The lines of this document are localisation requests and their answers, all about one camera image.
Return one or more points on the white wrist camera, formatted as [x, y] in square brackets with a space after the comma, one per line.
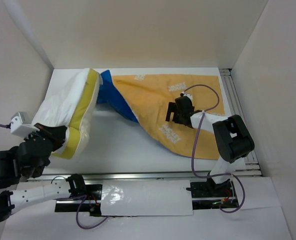
[184, 94]
[21, 124]

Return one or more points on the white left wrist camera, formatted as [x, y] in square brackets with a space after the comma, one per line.
[21, 124]

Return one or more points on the Mickey Mouse pillowcase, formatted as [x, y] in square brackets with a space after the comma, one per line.
[149, 100]

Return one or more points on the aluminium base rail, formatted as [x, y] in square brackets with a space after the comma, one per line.
[161, 175]

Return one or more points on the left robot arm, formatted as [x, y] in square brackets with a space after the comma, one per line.
[12, 201]

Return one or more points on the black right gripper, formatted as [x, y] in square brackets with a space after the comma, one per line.
[173, 107]

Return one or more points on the aluminium side rail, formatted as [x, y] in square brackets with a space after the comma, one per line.
[251, 163]

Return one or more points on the white pillow yellow edge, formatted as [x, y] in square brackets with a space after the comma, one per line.
[72, 106]

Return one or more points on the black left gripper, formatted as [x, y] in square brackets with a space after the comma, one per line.
[57, 133]

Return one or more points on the white cover plate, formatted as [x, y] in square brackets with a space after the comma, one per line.
[136, 198]

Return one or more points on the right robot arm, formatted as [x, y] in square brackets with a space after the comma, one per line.
[232, 137]

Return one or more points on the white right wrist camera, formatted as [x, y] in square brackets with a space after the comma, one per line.
[184, 94]

